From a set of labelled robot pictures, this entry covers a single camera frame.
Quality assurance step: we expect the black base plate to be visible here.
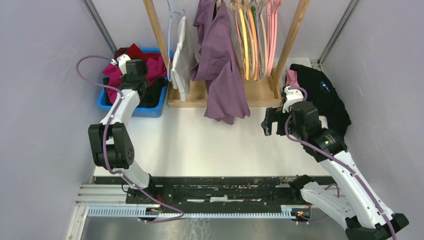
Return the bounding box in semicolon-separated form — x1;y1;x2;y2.
94;176;308;216

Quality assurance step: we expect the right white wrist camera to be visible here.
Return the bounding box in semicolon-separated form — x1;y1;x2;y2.
282;86;307;113

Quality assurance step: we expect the magenta garment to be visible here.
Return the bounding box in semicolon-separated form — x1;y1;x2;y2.
102;59;167;88

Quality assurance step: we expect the blue plastic bin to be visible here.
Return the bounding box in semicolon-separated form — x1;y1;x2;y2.
97;48;174;119

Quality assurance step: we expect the yellow hanger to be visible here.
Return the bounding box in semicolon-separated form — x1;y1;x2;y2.
237;4;250;80

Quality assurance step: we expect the wooden hanger rack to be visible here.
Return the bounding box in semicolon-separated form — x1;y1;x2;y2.
143;0;310;108

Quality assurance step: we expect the pink garment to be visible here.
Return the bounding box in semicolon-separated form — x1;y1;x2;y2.
285;69;300;87

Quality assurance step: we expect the purple garment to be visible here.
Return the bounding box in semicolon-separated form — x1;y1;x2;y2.
190;0;251;125

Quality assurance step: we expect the white skirt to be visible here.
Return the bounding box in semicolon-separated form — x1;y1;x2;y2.
170;16;198;102

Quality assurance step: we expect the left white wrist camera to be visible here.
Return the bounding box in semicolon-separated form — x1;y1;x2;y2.
110;54;131;75

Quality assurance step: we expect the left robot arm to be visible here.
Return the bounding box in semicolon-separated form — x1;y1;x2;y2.
88;59;158;204

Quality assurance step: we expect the pink hanger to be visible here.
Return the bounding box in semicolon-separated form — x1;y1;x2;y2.
266;0;283;77

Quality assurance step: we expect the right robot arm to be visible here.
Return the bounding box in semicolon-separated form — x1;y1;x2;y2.
261;101;409;240

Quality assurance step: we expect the orange hanger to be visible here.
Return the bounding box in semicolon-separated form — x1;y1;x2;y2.
247;7;259;81

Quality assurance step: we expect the black garment pile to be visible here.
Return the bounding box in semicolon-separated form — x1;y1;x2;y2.
289;63;352;138

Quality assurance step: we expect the green hanger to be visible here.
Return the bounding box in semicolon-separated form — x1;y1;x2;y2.
250;4;258;25

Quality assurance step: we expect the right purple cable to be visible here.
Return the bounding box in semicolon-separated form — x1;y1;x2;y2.
284;86;398;240

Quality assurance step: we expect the black garment in bin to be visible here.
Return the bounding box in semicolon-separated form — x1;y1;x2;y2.
103;77;168;108

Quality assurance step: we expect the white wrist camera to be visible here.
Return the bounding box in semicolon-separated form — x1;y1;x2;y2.
110;54;131;75
282;86;307;113

